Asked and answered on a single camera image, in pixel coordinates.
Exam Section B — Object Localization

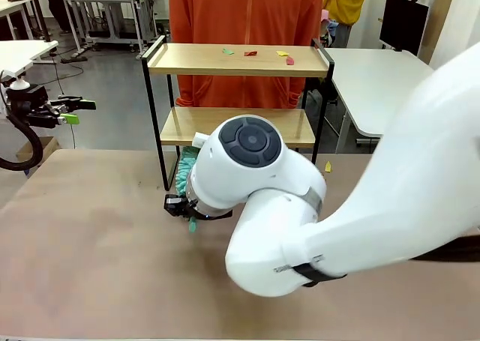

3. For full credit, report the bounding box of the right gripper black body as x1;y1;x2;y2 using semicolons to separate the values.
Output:
163;193;233;221

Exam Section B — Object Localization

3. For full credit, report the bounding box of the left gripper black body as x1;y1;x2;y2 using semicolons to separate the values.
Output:
7;100;50;129

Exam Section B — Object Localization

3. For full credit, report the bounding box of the teal microfiber duster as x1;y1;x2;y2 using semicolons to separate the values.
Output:
171;130;211;199

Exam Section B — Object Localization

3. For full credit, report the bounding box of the cardboard box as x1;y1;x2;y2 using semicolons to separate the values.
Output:
16;136;62;169

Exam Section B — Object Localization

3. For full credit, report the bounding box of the small white desk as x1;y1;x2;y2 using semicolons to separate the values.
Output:
0;40;60;78

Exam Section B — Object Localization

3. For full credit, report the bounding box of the black metal stand pole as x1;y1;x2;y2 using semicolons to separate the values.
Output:
29;0;53;43

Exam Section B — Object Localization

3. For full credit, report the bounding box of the person in black clothes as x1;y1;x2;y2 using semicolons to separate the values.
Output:
46;0;78;35

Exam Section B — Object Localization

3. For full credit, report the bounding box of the white lab bench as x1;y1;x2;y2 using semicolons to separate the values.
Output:
0;0;37;42

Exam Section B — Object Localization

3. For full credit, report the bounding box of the person torso orange jacket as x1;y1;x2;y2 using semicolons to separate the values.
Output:
168;0;326;109

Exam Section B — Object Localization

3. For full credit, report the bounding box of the large white rounded table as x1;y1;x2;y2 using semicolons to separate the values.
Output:
321;46;438;155

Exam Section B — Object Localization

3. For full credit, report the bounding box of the person in yellow shirt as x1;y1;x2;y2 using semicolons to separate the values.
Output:
322;0;375;49

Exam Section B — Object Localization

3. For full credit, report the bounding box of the black monitor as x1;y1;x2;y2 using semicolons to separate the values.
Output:
379;0;430;56

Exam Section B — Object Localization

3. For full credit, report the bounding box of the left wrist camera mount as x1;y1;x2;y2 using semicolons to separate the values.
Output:
6;76;49;103

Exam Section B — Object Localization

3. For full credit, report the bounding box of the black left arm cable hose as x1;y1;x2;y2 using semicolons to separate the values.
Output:
0;110;44;170

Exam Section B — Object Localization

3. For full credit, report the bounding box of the wooden two-tier shelf black frame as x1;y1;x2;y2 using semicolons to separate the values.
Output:
141;34;336;192

